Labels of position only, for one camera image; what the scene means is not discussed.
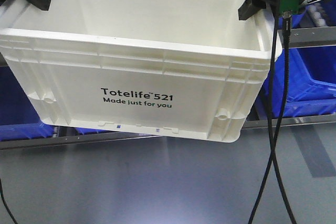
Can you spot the grey metal shelf frame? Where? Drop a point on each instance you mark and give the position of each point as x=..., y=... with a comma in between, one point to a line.
x=300, y=37

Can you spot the blue storage bin upper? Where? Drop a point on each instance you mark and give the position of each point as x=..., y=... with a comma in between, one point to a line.
x=321, y=14

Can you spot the blue storage bin lower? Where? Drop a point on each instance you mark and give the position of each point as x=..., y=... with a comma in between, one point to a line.
x=311, y=88

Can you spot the white Totelife plastic crate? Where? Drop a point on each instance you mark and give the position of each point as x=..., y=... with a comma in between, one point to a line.
x=178, y=68

